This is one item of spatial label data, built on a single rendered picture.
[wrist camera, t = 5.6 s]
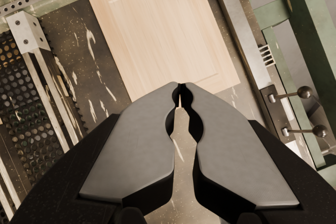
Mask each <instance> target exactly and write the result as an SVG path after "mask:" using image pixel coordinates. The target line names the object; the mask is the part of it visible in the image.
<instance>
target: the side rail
mask: <svg viewBox="0 0 336 224"><path fill-rule="evenodd" d="M285 3H286V5H287V8H288V10H289V13H290V16H291V18H289V19H288V20H289V23H290V25H291V28H292V30H293V33H294V35H295V38H296V41H297V43H298V46H299V48H300V51H301V53H302V56H303V58H304V61H305V64H306V66H307V69H308V71H309V74H310V76H311V79H312V81H313V84H314V87H315V89H316V92H317V94H318V97H319V99H320V102H321V104H322V107H323V109H324V112H325V115H326V117H327V120H328V122H329V125H330V127H331V130H332V132H333V135H334V138H335V140H336V29H335V26H334V24H333V21H332V18H331V16H330V13H329V11H328V8H327V5H326V3H325V0H285Z"/></svg>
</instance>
